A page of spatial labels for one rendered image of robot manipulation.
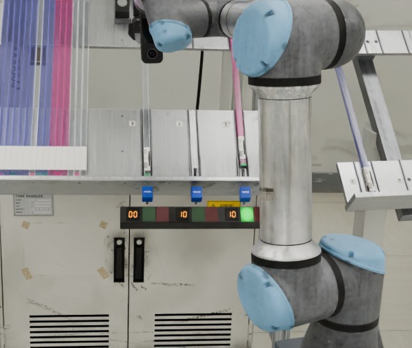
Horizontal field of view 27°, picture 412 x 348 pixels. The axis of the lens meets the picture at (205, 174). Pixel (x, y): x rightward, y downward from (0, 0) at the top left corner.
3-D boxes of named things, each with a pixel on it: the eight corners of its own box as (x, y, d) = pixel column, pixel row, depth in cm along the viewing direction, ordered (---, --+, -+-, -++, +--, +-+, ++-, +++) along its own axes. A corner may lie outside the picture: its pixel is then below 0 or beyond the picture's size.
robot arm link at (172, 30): (215, 34, 168) (200, -15, 171) (165, 38, 162) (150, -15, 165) (198, 52, 175) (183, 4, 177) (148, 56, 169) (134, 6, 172)
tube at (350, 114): (376, 201, 188) (378, 198, 187) (370, 201, 187) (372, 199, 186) (326, 18, 212) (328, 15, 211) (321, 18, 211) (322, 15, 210)
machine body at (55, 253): (249, 383, 249) (262, 179, 230) (1, 389, 241) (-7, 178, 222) (221, 284, 310) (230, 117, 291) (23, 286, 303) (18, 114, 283)
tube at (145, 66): (150, 180, 195) (150, 177, 194) (143, 180, 195) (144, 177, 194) (146, 3, 219) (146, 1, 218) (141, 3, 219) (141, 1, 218)
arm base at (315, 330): (399, 373, 153) (406, 323, 150) (323, 387, 148) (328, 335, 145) (357, 333, 166) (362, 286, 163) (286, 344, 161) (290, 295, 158)
